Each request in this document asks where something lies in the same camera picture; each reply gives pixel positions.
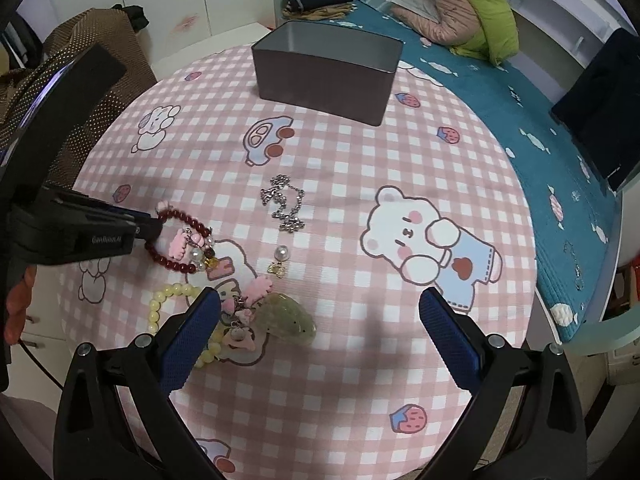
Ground yellow bead bracelet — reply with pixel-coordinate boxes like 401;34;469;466
147;282;224;370

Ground dark red bead bracelet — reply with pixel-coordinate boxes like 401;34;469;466
144;207;215;276

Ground silver chain necklace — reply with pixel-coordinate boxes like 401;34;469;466
259;173;307;234

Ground left human hand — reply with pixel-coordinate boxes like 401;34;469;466
4;266;37;346

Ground green jade comb pendant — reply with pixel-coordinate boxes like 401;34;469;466
254;292;317;346

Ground pearl gold earring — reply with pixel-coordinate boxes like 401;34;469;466
267;245;291;278

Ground brown dotted blanket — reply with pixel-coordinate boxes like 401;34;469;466
1;9;156;190

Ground pink checkered cartoon tablecloth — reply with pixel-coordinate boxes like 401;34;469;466
60;47;536;479

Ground teal candy print bedspread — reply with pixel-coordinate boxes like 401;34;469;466
333;1;620;344

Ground black bag on blanket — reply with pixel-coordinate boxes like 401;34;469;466
115;6;149;34

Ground grey metal storage box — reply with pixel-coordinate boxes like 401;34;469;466
252;21;404;127

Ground black hanging coat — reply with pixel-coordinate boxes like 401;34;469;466
551;28;639;191

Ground folded tan clothes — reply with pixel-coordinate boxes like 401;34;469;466
282;2;356;22

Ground white pillow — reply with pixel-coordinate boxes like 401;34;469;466
387;0;440;22

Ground pink flower charm keychain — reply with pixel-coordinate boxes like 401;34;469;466
221;275;273;351

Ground black cable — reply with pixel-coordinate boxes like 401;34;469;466
16;339;66;394

